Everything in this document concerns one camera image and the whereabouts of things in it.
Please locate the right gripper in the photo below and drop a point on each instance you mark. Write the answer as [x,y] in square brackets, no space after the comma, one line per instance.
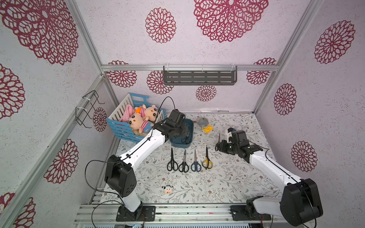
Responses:
[224,145]

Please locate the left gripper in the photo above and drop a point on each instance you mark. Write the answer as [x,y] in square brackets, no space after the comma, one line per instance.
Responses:
[182,125]

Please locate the small grey handled scissors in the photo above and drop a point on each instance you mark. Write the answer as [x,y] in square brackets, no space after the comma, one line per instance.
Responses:
[217,146]

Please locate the small black handled scissors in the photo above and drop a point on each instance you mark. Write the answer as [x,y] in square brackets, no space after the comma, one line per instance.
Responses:
[186,140]

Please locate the yellow black scissors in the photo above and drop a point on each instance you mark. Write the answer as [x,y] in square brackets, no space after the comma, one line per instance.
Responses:
[207,163]

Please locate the all black scissors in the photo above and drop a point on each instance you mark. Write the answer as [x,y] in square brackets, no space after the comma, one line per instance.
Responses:
[172,164]

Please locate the black handled steel scissors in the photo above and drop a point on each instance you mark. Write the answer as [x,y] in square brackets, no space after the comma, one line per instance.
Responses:
[183,167]

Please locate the blue handled scissors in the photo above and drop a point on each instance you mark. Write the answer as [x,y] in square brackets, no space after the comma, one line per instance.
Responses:
[196,167]

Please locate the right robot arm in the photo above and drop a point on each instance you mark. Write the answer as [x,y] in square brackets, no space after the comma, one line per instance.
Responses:
[300,201]

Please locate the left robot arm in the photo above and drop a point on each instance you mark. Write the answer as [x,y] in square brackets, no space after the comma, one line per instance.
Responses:
[120,171]

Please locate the teal plastic storage box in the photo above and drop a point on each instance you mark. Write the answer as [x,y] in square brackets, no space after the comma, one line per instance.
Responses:
[176,142]

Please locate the yellow toy piece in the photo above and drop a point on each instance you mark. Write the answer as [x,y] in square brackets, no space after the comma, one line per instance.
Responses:
[207,129]

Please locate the plush doll orange shirt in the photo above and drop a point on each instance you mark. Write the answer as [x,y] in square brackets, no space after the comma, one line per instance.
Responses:
[147,113]

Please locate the grey plush toy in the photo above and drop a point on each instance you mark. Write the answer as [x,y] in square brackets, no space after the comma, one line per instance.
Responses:
[203,122]

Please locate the plush doll striped shirt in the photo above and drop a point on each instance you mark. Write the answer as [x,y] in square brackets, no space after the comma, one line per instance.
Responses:
[139,126]

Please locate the blue white toy crib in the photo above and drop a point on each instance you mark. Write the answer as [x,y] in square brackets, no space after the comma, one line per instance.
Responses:
[122,130]

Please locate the pink plush toy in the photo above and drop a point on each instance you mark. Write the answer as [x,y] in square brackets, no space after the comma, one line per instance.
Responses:
[129,111]

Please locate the small cow toy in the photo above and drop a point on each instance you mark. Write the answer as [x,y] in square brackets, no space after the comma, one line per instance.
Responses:
[168,189]

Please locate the grey wall shelf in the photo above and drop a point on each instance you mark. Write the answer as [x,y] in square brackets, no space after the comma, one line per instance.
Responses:
[200,78]

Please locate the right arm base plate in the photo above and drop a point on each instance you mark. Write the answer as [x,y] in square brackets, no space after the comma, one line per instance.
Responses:
[247,213]

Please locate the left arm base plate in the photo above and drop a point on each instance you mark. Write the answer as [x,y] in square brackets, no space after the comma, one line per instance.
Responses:
[143,213]

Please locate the black wire wall rack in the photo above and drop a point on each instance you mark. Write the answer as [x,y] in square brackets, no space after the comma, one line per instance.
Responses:
[83,112]

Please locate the aluminium mounting rail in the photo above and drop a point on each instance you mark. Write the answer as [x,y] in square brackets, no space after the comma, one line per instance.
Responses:
[166,214]

